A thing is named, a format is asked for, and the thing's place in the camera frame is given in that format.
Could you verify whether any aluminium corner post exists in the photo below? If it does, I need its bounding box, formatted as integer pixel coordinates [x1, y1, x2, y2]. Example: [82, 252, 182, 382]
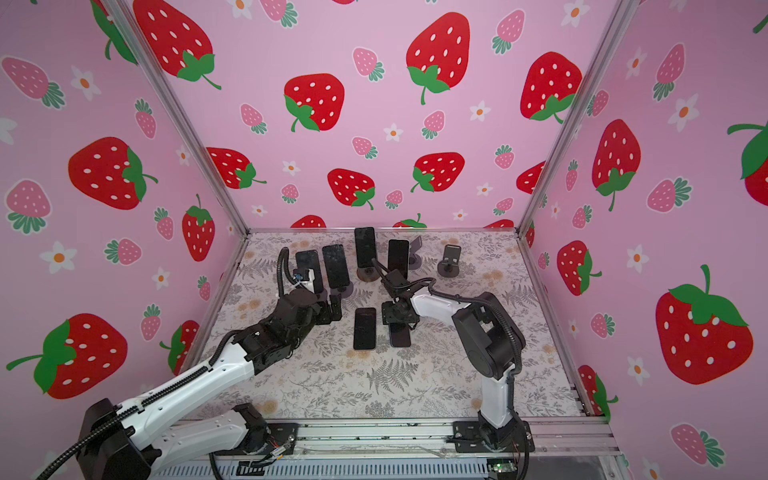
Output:
[517, 0, 640, 239]
[104, 0, 250, 239]

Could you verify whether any grey folding stand rear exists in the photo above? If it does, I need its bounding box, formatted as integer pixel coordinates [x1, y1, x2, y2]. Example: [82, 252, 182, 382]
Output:
[408, 236, 423, 271]

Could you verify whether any dark grey round stand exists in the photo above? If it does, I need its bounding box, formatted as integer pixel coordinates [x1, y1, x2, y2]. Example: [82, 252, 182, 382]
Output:
[437, 244, 462, 278]

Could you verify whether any aluminium left corner post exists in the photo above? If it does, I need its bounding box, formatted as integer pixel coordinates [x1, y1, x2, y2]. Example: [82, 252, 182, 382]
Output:
[104, 0, 250, 239]

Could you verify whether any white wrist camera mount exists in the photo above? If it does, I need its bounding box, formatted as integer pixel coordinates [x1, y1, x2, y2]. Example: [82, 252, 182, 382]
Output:
[292, 268, 315, 292]

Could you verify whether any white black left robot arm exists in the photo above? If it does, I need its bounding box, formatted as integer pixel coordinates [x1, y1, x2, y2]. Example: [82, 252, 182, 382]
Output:
[74, 288, 342, 479]

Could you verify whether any aluminium front rail frame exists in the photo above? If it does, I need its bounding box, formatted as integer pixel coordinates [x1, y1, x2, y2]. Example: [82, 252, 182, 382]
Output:
[155, 416, 622, 463]

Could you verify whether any tall black phone on wood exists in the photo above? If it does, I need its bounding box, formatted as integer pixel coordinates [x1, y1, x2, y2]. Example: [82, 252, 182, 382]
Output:
[354, 227, 377, 269]

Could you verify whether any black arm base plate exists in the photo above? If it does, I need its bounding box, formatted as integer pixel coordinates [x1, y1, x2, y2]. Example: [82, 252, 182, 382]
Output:
[446, 416, 535, 453]

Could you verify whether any blue-edged black phone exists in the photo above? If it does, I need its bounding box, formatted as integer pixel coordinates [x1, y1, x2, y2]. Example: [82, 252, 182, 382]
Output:
[389, 323, 411, 348]

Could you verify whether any aluminium right corner post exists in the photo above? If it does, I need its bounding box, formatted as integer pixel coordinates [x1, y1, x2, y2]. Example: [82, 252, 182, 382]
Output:
[517, 0, 640, 239]

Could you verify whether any pink-edged black phone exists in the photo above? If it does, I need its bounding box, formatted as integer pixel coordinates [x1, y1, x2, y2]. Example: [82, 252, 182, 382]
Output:
[353, 308, 377, 351]

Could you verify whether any large black phone leftmost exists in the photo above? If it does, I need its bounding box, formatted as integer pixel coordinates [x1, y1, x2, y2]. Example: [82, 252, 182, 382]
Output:
[294, 250, 324, 295]

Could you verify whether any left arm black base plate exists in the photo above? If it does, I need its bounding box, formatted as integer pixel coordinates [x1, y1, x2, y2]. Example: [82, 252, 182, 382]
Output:
[231, 422, 299, 457]

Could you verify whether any silver-edged black phone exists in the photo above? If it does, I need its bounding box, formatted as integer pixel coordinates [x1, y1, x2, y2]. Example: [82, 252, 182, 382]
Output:
[387, 239, 410, 279]

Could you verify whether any white slotted cable duct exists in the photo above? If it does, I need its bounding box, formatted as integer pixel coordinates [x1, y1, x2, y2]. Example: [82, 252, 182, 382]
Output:
[149, 458, 499, 480]

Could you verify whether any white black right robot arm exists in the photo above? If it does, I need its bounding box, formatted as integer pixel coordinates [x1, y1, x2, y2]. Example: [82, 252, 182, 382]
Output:
[374, 261, 526, 451]

